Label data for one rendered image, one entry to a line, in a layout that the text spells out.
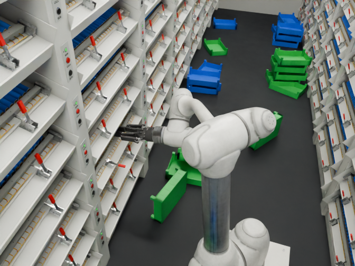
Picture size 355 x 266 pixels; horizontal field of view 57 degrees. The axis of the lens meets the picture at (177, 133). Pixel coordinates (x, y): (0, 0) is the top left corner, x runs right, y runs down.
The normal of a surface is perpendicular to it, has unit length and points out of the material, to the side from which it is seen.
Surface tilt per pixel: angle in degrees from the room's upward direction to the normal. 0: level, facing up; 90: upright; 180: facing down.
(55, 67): 90
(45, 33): 90
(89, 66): 23
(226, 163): 85
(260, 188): 0
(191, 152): 84
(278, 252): 3
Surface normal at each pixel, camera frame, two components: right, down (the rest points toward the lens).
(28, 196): 0.41, -0.64
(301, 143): 0.04, -0.77
